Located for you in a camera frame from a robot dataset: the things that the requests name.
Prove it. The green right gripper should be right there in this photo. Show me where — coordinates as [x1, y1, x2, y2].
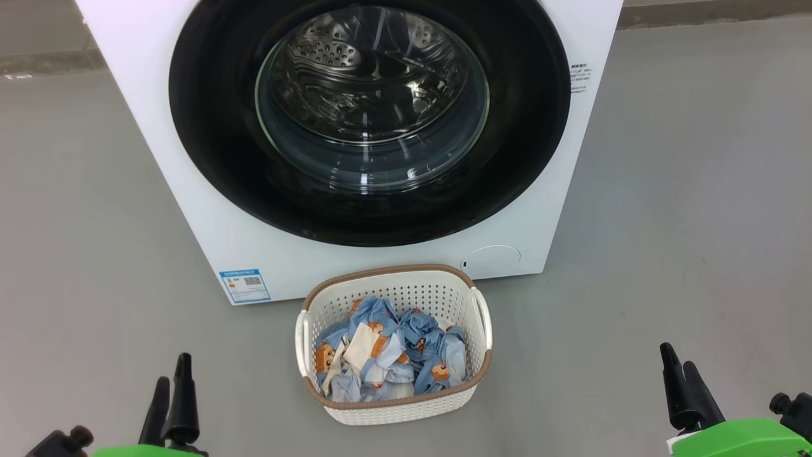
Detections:
[660, 343, 812, 457]

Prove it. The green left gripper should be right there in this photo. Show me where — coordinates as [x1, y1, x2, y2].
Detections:
[25, 352, 209, 457]

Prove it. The blue garment with beige patch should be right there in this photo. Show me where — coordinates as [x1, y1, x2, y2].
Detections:
[315, 297, 414, 402]

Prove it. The blue bear print garment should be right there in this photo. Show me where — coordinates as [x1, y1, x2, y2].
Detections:
[400, 309, 469, 398]

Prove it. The round black glass washer door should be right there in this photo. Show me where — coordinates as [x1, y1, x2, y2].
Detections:
[169, 0, 572, 248]

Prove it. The white front-load washing machine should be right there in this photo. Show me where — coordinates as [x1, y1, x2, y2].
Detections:
[75, 0, 624, 307]

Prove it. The stainless steel washing machine drum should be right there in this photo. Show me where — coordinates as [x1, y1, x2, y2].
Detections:
[257, 5, 490, 191]

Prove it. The blue energy label sticker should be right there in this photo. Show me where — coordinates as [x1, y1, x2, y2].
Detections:
[219, 269, 272, 304]

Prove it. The white perforated laundry basket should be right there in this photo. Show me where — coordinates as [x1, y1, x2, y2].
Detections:
[295, 264, 494, 426]

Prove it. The round white filter cover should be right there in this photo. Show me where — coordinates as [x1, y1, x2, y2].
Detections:
[461, 245, 521, 280]

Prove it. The printed text warning sticker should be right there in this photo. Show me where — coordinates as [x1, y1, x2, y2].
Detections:
[569, 62, 591, 96]

